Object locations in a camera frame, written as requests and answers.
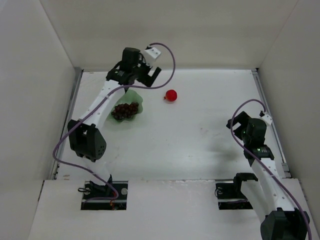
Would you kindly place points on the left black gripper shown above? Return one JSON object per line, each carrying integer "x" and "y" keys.
{"x": 144, "y": 71}

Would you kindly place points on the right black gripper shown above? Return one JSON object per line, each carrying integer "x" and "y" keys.
{"x": 240, "y": 121}

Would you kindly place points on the red fake pomegranate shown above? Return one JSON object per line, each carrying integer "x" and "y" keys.
{"x": 170, "y": 95}

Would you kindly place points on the dark red fake grapes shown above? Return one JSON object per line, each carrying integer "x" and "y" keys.
{"x": 125, "y": 111}

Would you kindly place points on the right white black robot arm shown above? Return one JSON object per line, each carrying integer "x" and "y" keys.
{"x": 280, "y": 216}

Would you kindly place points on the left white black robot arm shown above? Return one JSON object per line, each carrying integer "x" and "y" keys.
{"x": 87, "y": 140}

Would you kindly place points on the green wavy fruit bowl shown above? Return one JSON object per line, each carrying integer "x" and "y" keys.
{"x": 129, "y": 97}

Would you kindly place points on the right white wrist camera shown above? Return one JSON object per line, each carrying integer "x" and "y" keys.
{"x": 266, "y": 118}

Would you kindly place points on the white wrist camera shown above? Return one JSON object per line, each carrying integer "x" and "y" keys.
{"x": 151, "y": 54}
{"x": 266, "y": 118}

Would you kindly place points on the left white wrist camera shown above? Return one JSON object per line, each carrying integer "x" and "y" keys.
{"x": 151, "y": 54}

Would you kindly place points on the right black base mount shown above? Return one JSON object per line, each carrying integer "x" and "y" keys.
{"x": 230, "y": 199}

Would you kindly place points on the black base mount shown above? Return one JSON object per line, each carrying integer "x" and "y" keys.
{"x": 230, "y": 199}
{"x": 102, "y": 198}

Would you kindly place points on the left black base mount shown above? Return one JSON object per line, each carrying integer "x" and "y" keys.
{"x": 102, "y": 198}

